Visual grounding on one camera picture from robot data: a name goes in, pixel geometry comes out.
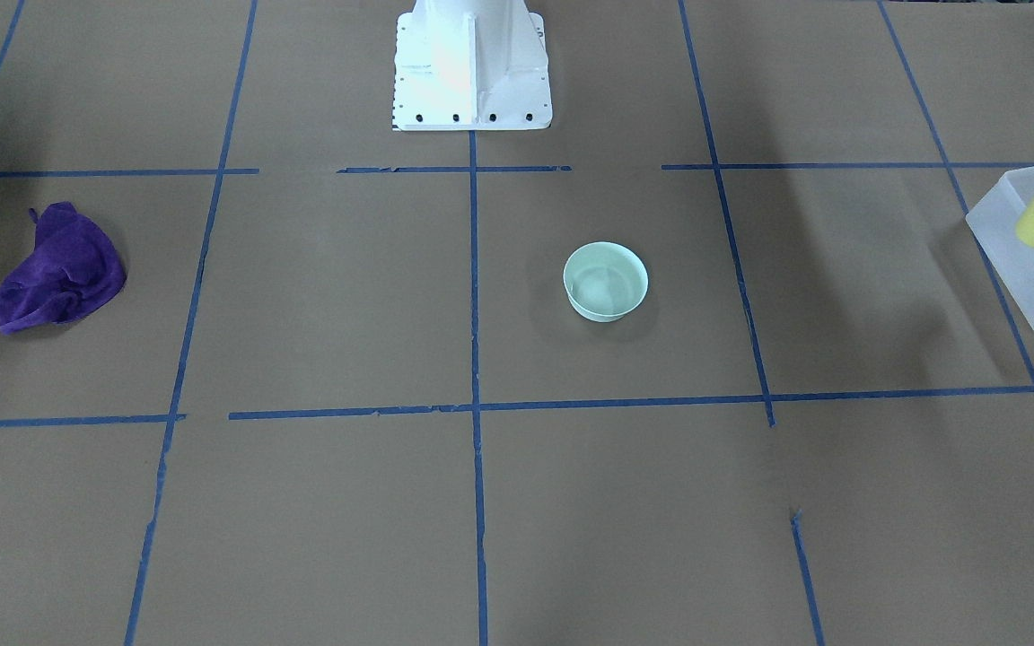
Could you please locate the mint green bowl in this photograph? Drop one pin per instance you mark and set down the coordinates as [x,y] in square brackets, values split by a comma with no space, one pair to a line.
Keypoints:
[604,281]

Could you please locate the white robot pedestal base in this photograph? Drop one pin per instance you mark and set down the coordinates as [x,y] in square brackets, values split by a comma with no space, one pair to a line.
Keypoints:
[471,66]

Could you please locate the purple cloth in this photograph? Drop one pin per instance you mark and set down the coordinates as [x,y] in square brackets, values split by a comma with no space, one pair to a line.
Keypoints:
[73,270]

